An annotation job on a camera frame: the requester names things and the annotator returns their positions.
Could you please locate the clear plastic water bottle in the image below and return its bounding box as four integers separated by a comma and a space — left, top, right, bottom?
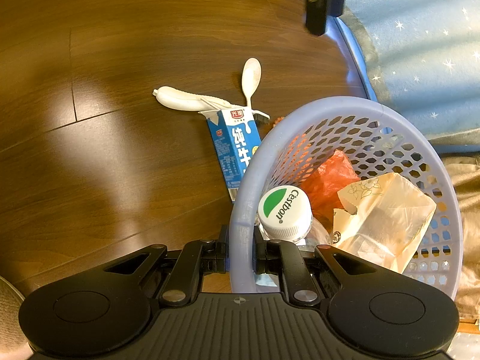
257, 185, 331, 252

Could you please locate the orange foam fruit net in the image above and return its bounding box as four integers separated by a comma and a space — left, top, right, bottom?
269, 116, 285, 128

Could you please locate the wooden chair with tan cover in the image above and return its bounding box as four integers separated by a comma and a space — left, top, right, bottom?
442, 154, 479, 323

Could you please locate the light blue star curtain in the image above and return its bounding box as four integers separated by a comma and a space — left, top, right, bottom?
340, 0, 479, 152

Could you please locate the beige snack wrapper bag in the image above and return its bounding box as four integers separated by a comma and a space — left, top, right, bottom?
331, 173, 436, 273

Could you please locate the blue white milk carton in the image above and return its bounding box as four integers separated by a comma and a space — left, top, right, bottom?
201, 107, 261, 203

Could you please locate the red plastic bag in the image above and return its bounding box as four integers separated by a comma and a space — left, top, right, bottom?
300, 150, 360, 223

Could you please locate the lavender plastic mesh wastebasket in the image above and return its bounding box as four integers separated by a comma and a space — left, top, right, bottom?
229, 97, 463, 297

